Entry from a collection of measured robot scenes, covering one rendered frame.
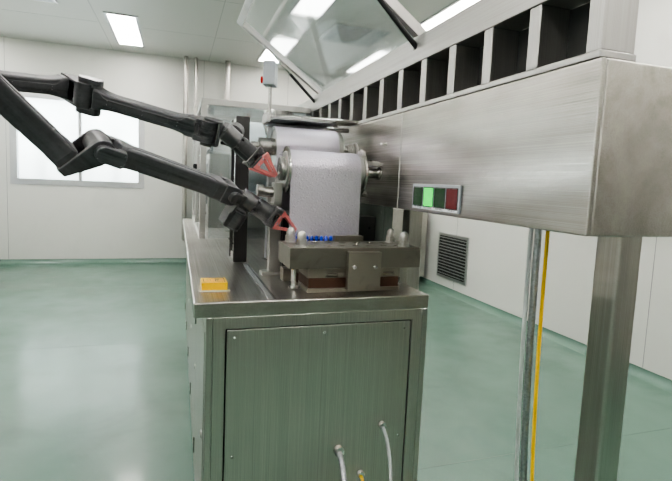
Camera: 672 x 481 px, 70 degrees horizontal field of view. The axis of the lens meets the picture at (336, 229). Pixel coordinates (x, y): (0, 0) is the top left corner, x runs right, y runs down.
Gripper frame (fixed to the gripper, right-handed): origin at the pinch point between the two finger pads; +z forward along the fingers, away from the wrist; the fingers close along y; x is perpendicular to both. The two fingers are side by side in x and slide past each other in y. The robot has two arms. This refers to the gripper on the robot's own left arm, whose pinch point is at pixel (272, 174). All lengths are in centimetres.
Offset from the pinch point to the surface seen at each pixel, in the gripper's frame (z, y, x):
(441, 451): 147, -28, -39
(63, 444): 21, -77, -143
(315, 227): 20.5, 7.1, -4.4
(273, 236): 13.8, -1.1, -14.9
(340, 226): 26.7, 7.2, 1.4
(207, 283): 3.4, 19.8, -37.4
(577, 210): 31, 89, 19
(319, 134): 6.1, -18.6, 25.4
